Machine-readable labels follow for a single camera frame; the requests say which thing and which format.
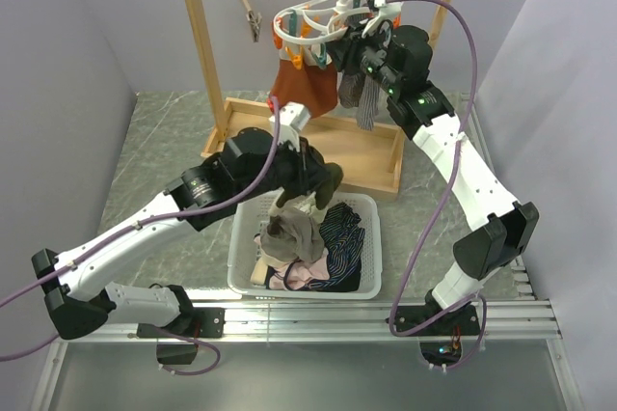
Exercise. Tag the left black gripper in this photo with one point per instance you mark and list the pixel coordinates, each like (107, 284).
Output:
(307, 164)

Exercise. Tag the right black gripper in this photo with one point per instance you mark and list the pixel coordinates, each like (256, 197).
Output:
(345, 50)

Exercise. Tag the grey striped underwear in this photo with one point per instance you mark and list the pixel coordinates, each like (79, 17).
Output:
(356, 90)

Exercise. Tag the beige underwear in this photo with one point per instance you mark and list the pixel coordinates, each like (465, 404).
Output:
(292, 235)

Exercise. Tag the white round clip hanger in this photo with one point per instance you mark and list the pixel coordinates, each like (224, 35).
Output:
(314, 23)

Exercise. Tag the olive green underwear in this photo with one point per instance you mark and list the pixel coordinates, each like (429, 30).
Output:
(315, 203)

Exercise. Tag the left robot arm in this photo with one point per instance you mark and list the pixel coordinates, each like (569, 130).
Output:
(80, 293)

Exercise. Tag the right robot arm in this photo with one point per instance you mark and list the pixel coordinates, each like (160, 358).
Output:
(397, 61)

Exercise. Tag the orange white underwear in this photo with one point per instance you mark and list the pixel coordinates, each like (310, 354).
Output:
(301, 80)

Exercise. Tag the pink underwear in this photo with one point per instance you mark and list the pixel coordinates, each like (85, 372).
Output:
(291, 276)

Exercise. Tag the white plastic laundry basket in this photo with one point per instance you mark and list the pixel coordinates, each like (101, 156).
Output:
(252, 217)

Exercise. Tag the wooden clothes rack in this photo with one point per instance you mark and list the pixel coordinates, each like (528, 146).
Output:
(371, 160)

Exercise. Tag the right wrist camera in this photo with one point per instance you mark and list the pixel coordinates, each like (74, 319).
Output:
(382, 10)

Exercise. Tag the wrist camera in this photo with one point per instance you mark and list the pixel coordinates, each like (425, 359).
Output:
(290, 122)
(382, 10)

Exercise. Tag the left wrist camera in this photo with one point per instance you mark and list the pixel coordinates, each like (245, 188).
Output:
(290, 122)

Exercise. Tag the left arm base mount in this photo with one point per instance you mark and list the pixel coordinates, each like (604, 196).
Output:
(202, 324)

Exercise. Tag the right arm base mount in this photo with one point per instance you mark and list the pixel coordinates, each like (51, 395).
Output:
(447, 342)

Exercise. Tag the aluminium rail frame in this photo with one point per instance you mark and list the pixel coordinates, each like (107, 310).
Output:
(272, 319)

